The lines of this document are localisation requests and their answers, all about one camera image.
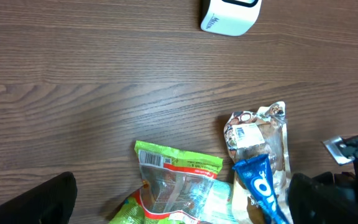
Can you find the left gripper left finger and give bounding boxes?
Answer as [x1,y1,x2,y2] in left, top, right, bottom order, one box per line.
[0,172,78,224]

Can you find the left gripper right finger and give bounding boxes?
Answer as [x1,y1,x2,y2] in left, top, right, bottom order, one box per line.
[288,173,353,224]

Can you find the blue oreo packet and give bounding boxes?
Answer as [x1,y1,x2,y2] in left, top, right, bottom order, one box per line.
[232,154,289,224]

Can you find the beige cookie bag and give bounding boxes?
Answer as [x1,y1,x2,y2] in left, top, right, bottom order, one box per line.
[224,101,293,223]

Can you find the teal snack packet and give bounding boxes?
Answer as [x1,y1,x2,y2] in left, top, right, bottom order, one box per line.
[200,180,237,224]

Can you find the green snack bag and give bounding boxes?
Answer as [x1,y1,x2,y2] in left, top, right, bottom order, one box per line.
[111,141,223,224]

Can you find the white barcode scanner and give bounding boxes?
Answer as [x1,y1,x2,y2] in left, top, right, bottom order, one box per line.
[200,0,262,37]

